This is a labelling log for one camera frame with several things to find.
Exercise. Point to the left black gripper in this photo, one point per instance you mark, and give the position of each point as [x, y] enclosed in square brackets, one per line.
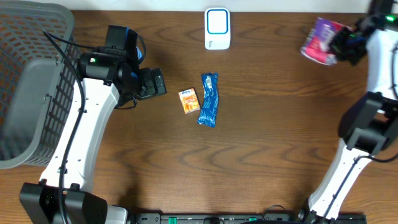
[155, 86]

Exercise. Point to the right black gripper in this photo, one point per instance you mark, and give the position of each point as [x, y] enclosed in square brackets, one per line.
[337, 50]

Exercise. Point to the pink purple liner pack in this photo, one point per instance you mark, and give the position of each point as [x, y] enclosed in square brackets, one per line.
[316, 46]

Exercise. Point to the orange Kleenex tissue pack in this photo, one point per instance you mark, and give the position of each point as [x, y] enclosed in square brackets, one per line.
[189, 100]

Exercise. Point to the blue Oreo cookie pack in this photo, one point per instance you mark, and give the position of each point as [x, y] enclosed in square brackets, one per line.
[209, 108]

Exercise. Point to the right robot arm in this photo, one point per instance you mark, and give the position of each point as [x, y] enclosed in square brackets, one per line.
[370, 125]

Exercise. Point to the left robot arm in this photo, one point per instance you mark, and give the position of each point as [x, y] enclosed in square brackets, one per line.
[107, 78]

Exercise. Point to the white barcode scanner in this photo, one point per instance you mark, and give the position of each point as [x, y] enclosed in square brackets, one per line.
[217, 28]

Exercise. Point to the grey plastic mesh basket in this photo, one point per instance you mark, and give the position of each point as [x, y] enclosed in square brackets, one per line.
[36, 86]

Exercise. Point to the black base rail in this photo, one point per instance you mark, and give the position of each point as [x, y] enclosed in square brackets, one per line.
[271, 217]

